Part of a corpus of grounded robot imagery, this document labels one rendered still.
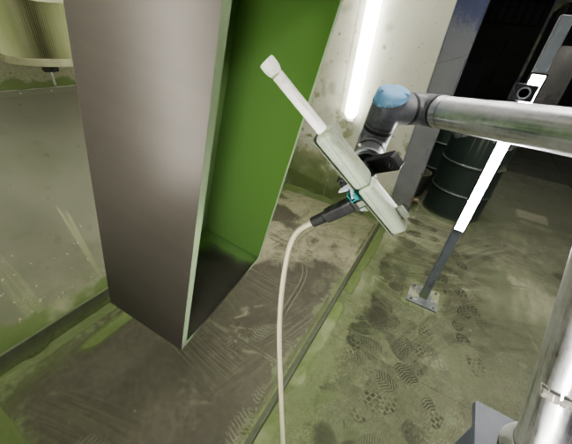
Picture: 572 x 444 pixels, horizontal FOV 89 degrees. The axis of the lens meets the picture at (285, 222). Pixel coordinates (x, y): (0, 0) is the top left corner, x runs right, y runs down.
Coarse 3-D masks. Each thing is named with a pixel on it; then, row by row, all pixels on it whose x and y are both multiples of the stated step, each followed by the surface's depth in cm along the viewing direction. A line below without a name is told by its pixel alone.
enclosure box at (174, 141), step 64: (64, 0) 55; (128, 0) 50; (192, 0) 45; (256, 0) 96; (320, 0) 89; (128, 64) 56; (192, 64) 50; (256, 64) 106; (320, 64) 95; (128, 128) 64; (192, 128) 57; (256, 128) 119; (128, 192) 76; (192, 192) 66; (256, 192) 134; (128, 256) 92; (192, 256) 78; (256, 256) 155; (192, 320) 119
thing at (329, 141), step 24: (264, 72) 57; (288, 96) 58; (312, 120) 60; (336, 144) 61; (336, 168) 64; (360, 168) 63; (360, 192) 66; (384, 192) 68; (336, 216) 74; (384, 216) 68; (408, 216) 69
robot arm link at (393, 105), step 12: (384, 96) 79; (396, 96) 78; (408, 96) 79; (372, 108) 83; (384, 108) 80; (396, 108) 80; (408, 108) 81; (372, 120) 84; (384, 120) 82; (396, 120) 82; (408, 120) 84; (372, 132) 86; (384, 132) 85
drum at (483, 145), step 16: (448, 144) 286; (464, 144) 265; (480, 144) 256; (512, 144) 252; (448, 160) 283; (464, 160) 268; (480, 160) 261; (448, 176) 284; (464, 176) 273; (496, 176) 269; (432, 192) 306; (448, 192) 287; (464, 192) 279; (432, 208) 307; (448, 208) 293; (480, 208) 289
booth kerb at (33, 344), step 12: (96, 300) 163; (108, 300) 170; (72, 312) 152; (84, 312) 158; (48, 324) 144; (60, 324) 149; (72, 324) 155; (36, 336) 140; (48, 336) 146; (12, 348) 133; (24, 348) 137; (36, 348) 142; (0, 360) 130; (12, 360) 135; (24, 360) 139; (0, 372) 132
